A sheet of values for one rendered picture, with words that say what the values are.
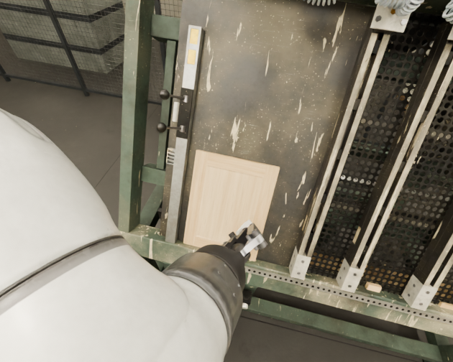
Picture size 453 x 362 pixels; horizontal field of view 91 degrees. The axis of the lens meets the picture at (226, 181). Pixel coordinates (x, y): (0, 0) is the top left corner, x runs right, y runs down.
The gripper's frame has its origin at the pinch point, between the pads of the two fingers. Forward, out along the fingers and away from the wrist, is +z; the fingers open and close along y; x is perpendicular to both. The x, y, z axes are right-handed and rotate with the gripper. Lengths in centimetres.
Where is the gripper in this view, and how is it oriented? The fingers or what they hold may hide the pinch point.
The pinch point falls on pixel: (247, 231)
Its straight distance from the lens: 45.0
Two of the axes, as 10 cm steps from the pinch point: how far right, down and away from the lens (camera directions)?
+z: 3.2, -0.9, 9.4
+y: 7.5, -5.9, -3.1
